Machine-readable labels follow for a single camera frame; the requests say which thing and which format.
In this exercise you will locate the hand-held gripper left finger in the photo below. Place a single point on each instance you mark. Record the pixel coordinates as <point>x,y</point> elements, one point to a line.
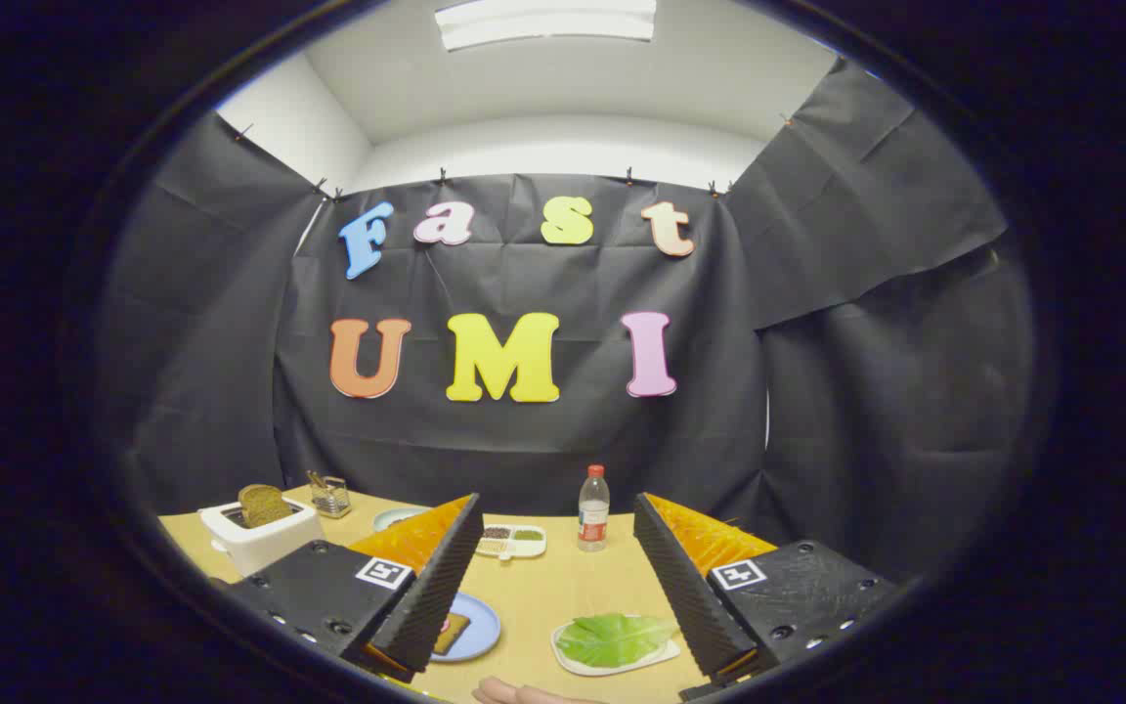
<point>436,596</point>

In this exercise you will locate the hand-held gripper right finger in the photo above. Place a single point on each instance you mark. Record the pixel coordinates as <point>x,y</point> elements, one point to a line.
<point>690,596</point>

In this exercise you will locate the green lettuce leaf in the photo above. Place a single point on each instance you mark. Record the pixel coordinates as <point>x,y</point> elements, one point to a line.
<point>612,640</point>

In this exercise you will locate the brown toast slice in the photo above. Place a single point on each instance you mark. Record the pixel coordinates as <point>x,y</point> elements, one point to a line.
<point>263,506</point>

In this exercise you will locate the brown bread slice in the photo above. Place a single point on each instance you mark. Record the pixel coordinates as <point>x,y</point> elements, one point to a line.
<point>453,634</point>

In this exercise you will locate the blue plate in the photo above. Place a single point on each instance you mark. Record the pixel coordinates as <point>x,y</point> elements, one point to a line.
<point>480,626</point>

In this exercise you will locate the pale green plate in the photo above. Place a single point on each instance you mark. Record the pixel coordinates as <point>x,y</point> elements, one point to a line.
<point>397,516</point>

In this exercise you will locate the white divided tray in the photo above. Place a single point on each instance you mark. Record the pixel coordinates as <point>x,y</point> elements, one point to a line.
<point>514,548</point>

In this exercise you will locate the white square plate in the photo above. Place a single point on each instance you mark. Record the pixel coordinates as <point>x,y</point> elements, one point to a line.
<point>622,670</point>

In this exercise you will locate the clear plastic water bottle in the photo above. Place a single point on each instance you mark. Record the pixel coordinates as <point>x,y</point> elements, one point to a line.
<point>593,518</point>

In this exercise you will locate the white toaster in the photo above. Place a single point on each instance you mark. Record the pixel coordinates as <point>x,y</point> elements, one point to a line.
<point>270,548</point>

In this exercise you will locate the black backdrop cloth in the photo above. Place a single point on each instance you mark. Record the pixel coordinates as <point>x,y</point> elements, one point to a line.
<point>543,440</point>

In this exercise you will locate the ceiling light panel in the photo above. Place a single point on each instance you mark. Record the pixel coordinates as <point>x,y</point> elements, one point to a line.
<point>543,24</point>

